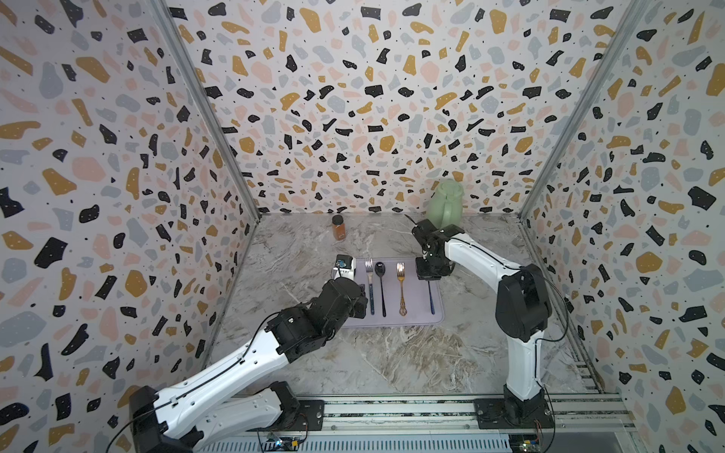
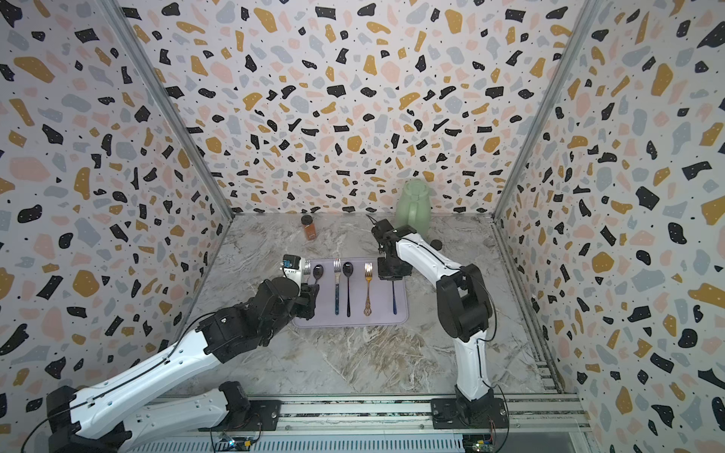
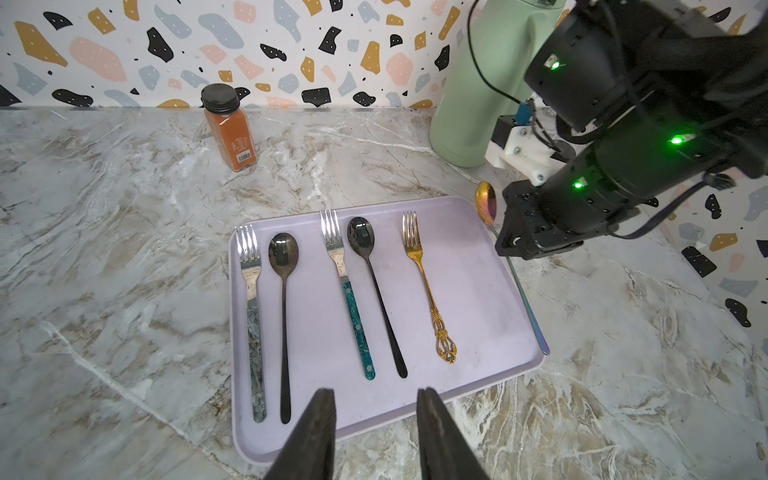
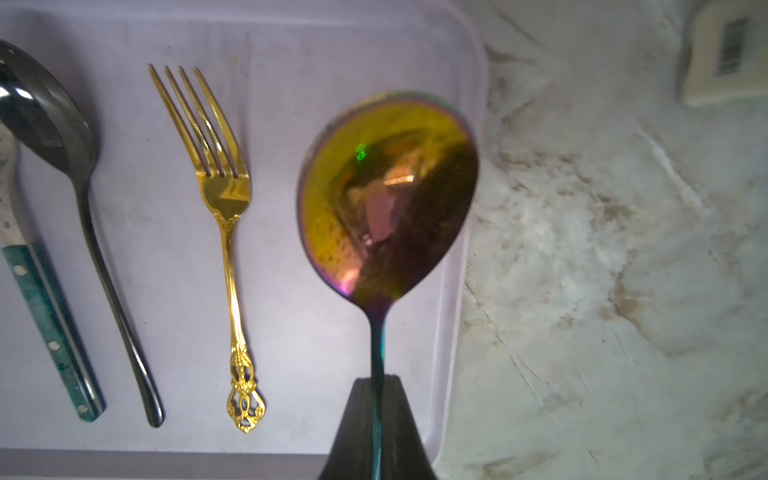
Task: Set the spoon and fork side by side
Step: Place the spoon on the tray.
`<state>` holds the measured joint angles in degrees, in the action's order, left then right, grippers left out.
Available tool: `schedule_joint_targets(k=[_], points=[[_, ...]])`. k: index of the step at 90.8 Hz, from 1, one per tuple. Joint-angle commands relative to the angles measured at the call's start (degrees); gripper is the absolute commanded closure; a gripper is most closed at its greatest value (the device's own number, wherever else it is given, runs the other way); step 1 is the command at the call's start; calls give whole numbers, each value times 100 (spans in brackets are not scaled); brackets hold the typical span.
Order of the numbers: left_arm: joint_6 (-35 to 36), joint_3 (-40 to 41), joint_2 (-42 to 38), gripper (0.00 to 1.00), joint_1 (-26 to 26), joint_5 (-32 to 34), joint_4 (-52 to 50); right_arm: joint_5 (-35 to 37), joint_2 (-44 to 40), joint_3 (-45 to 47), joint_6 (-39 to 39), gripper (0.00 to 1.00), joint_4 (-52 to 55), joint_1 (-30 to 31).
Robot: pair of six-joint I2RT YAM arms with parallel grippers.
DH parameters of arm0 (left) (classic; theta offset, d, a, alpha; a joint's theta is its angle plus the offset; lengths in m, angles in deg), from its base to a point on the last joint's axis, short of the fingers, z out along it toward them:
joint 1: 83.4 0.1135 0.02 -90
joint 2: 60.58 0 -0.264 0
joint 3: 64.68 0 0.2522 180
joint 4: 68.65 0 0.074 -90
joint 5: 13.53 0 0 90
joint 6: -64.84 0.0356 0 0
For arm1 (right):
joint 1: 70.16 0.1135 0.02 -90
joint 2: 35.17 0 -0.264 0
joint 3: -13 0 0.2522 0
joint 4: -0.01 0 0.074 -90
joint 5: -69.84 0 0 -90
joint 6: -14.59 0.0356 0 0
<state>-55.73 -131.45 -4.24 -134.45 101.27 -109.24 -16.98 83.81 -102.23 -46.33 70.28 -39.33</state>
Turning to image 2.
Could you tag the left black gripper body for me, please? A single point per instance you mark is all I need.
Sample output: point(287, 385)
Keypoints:
point(303, 307)

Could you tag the green plastic pitcher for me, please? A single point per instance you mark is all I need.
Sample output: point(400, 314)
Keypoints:
point(414, 208)

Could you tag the iridescent spoon blue handle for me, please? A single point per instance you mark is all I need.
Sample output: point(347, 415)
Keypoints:
point(393, 292)

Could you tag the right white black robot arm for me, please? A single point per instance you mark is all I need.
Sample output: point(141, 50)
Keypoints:
point(464, 306)

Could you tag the black spoon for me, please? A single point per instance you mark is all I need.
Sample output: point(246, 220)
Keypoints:
point(318, 273)
point(348, 270)

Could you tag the orange spice jar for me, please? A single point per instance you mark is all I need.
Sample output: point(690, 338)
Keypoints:
point(309, 227)

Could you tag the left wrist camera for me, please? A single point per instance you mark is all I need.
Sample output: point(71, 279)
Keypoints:
point(296, 268)

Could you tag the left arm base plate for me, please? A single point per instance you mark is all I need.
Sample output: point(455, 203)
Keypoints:
point(252, 415)

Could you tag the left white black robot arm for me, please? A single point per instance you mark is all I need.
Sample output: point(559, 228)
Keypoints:
point(121, 413)

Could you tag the aluminium rail frame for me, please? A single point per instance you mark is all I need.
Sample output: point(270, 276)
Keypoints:
point(517, 423)

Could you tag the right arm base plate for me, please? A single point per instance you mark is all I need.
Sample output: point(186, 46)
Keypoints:
point(470, 415)

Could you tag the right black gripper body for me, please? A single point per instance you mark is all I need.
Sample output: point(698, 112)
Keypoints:
point(390, 270)

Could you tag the gold fork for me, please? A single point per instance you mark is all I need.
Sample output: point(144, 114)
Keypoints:
point(368, 275)

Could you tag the lilac placemat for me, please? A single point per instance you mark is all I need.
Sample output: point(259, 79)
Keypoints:
point(381, 298)

